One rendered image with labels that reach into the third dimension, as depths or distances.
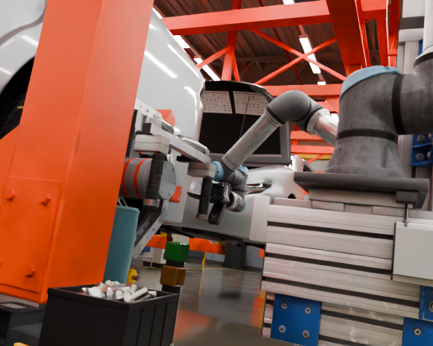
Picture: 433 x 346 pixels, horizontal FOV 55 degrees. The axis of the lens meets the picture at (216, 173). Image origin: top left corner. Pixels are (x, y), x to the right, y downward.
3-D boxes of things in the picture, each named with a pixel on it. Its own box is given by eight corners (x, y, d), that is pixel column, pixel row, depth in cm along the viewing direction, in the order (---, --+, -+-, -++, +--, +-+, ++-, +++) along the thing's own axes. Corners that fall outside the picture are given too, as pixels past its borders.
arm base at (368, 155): (403, 195, 86) (407, 149, 88) (405, 181, 72) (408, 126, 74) (328, 189, 92) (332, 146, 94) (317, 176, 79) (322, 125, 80)
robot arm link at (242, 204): (232, 193, 184) (229, 212, 183) (223, 189, 174) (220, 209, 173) (249, 194, 181) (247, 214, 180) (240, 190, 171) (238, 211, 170)
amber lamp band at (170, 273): (168, 283, 89) (170, 264, 90) (184, 287, 88) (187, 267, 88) (158, 284, 86) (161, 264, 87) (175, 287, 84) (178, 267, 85)
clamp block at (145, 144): (142, 154, 126) (145, 137, 127) (168, 156, 123) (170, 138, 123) (132, 150, 122) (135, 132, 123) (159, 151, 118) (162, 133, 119)
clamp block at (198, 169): (192, 177, 157) (194, 163, 158) (214, 178, 153) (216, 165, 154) (186, 174, 152) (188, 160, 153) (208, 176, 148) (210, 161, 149)
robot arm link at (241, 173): (237, 162, 171) (234, 189, 169) (252, 168, 180) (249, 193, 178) (222, 163, 176) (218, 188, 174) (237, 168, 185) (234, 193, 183)
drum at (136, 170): (124, 199, 152) (131, 161, 154) (175, 204, 143) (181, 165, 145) (99, 193, 139) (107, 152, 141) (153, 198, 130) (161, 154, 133)
